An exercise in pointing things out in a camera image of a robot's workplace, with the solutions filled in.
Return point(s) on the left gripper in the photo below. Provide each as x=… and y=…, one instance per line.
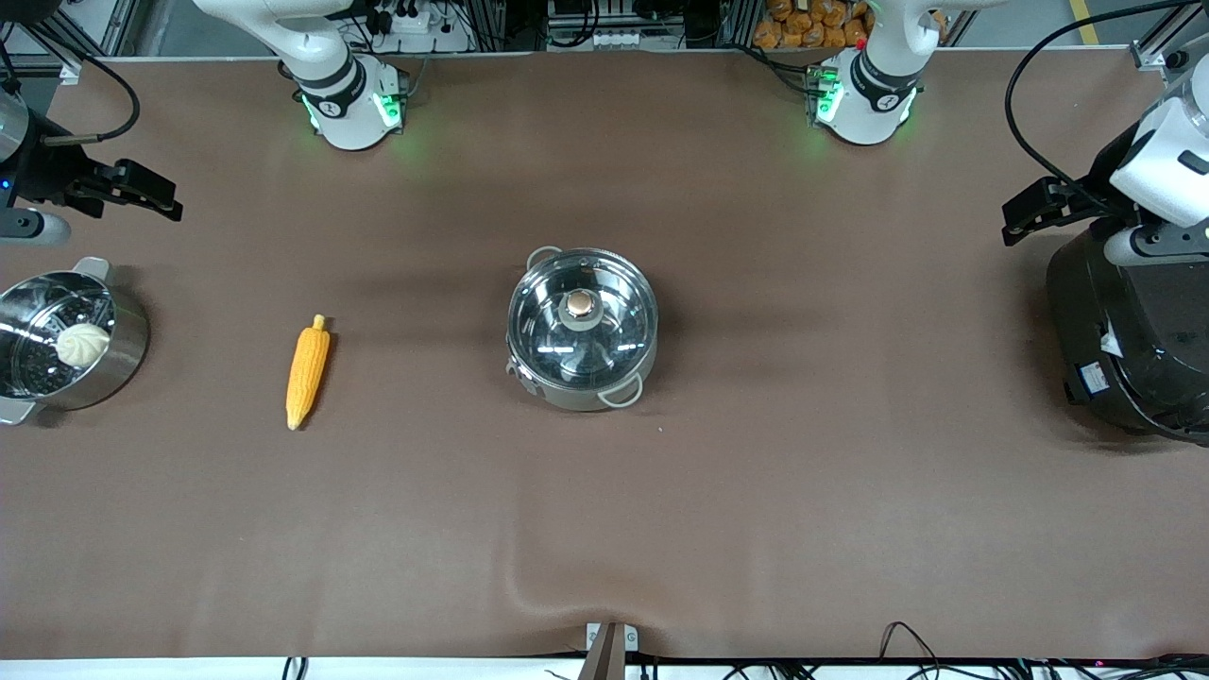
x=1101, y=178

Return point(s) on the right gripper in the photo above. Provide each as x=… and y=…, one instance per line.
x=45, y=168

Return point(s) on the yellow corn cob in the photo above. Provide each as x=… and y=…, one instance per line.
x=308, y=373

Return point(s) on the glass pot lid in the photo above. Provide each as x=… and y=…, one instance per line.
x=581, y=321

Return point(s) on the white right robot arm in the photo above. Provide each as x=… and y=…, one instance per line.
x=340, y=85

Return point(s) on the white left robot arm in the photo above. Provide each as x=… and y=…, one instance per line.
x=874, y=94

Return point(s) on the stainless steel steamer pot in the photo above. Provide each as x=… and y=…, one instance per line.
x=66, y=340

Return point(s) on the white steamed bun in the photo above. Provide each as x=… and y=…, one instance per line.
x=83, y=344

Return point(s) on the black rice cooker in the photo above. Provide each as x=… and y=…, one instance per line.
x=1133, y=340

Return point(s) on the box of orange snacks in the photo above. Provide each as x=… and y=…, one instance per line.
x=808, y=26

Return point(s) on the white power strip with plugs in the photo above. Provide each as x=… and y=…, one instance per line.
x=401, y=17

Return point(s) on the small white power strip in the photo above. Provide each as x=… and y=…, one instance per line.
x=616, y=39

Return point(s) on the metal table edge bracket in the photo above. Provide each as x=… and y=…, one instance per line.
x=611, y=642

